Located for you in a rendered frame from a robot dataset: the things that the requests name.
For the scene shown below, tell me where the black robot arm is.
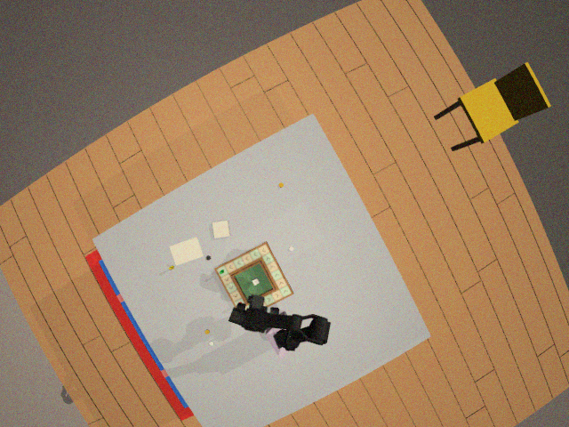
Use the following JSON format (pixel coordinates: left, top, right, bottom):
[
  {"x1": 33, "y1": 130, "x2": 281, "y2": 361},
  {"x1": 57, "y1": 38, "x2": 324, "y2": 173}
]
[{"x1": 228, "y1": 294, "x2": 331, "y2": 351}]

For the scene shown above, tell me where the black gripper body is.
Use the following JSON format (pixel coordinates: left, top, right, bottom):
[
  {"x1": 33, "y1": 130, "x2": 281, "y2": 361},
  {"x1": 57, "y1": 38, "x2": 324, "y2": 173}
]
[{"x1": 236, "y1": 303, "x2": 279, "y2": 314}]

